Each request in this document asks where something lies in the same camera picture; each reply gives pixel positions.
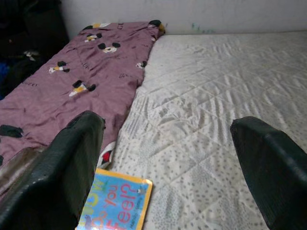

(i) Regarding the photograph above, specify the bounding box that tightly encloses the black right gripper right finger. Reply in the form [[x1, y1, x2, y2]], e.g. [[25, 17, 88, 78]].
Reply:
[[230, 116, 307, 230]]

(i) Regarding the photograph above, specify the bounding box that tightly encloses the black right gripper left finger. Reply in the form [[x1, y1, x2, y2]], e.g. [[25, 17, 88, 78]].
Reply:
[[0, 110, 106, 230]]

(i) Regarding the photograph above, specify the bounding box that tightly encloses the colourful children's book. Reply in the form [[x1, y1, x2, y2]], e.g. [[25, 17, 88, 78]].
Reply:
[[76, 167, 154, 230]]

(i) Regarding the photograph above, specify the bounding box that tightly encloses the pink cartoon print blanket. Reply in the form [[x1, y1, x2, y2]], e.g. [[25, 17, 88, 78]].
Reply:
[[0, 20, 166, 170]]

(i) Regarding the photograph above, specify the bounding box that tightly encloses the white quilted mattress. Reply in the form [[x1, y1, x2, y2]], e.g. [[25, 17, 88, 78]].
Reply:
[[111, 31, 307, 230]]

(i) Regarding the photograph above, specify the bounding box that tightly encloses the black clothes heap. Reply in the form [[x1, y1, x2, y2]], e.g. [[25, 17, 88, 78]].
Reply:
[[0, 0, 70, 100]]

